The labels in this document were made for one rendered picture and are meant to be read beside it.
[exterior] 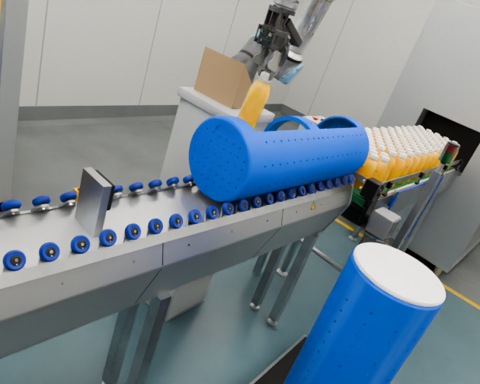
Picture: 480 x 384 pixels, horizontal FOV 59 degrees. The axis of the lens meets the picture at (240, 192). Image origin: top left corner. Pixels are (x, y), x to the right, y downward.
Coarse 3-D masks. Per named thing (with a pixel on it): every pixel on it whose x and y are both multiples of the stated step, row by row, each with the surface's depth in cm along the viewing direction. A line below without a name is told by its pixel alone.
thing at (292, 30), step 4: (288, 20) 128; (288, 24) 128; (292, 24) 129; (288, 28) 129; (292, 28) 130; (288, 32) 131; (292, 32) 131; (296, 32) 132; (292, 36) 132; (296, 36) 133; (292, 40) 135; (296, 40) 134; (300, 40) 136; (292, 44) 136; (296, 44) 135; (300, 44) 136
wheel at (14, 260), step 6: (12, 252) 89; (18, 252) 90; (6, 258) 88; (12, 258) 89; (18, 258) 90; (24, 258) 91; (6, 264) 88; (12, 264) 89; (18, 264) 90; (24, 264) 91; (12, 270) 89
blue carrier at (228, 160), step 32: (224, 128) 137; (320, 128) 209; (352, 128) 188; (192, 160) 148; (224, 160) 138; (256, 160) 133; (288, 160) 147; (320, 160) 164; (352, 160) 186; (224, 192) 140; (256, 192) 144
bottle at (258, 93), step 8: (256, 80) 137; (256, 88) 136; (264, 88) 136; (248, 96) 138; (256, 96) 136; (264, 96) 137; (248, 104) 138; (256, 104) 138; (264, 104) 140; (240, 112) 141; (248, 112) 139; (256, 112) 139; (248, 120) 141; (256, 120) 142
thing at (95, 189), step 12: (84, 168) 109; (84, 180) 110; (96, 180) 106; (108, 180) 109; (84, 192) 111; (96, 192) 107; (108, 192) 106; (84, 204) 112; (96, 204) 108; (108, 204) 109; (84, 216) 112; (96, 216) 108; (96, 228) 110
